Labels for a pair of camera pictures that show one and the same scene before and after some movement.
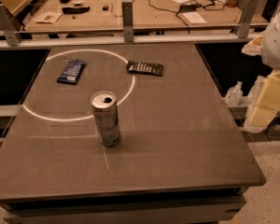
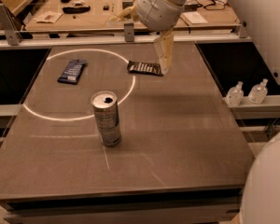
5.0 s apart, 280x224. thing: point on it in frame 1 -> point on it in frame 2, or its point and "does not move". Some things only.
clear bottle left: (233, 94) does not move
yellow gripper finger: (255, 47) -> (128, 13)
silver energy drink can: (105, 104) does not move
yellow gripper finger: (273, 97) -> (164, 45)
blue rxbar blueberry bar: (72, 71) does not move
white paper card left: (48, 17) does not move
